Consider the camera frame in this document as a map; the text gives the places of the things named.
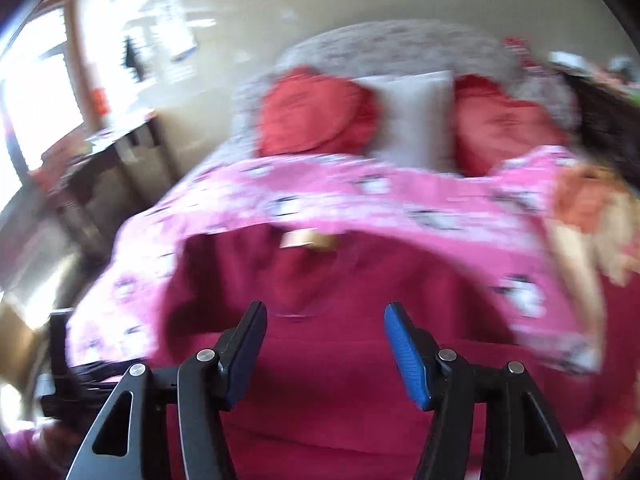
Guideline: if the dark red sweater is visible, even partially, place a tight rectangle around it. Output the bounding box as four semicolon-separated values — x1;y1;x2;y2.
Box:
153;224;592;479

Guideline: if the dark wooden side table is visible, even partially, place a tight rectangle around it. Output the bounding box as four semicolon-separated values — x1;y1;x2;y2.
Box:
29;109;177;256

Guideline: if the pink penguin blanket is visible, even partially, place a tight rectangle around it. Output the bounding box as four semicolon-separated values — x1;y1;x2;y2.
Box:
0;145;632;480

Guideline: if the orange red floral quilt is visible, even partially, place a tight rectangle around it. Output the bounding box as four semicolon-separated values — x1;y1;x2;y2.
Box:
544;161;640;461

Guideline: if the left red round cushion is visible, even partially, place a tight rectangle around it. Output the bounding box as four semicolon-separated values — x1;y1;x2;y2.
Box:
256;66;382;157

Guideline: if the red round cushion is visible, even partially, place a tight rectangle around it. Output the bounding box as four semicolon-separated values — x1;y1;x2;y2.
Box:
451;75;568;177
256;66;382;157

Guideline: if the dark carved wooden bench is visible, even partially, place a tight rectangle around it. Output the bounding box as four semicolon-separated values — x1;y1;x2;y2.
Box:
563;74;639;190

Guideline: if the right red round cushion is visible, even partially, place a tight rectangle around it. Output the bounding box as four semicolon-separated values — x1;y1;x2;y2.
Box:
451;75;568;177

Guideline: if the white square pillow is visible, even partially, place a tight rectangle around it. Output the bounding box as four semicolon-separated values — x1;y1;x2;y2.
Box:
355;70;454;172

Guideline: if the floral grey bed headboard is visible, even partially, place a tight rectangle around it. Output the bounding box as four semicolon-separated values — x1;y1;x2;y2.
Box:
204;20;582;164

